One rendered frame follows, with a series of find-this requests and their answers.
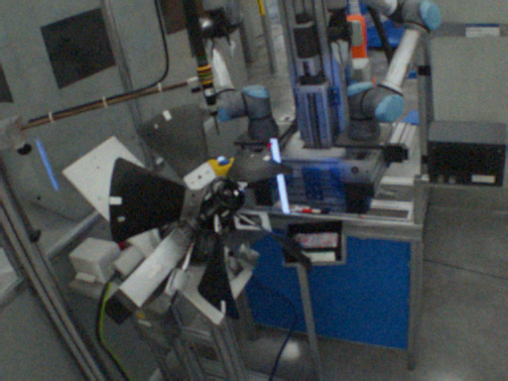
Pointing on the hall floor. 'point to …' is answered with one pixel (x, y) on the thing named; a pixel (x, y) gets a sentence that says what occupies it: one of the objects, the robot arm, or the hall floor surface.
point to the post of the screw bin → (310, 320)
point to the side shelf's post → (161, 361)
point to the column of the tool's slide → (51, 288)
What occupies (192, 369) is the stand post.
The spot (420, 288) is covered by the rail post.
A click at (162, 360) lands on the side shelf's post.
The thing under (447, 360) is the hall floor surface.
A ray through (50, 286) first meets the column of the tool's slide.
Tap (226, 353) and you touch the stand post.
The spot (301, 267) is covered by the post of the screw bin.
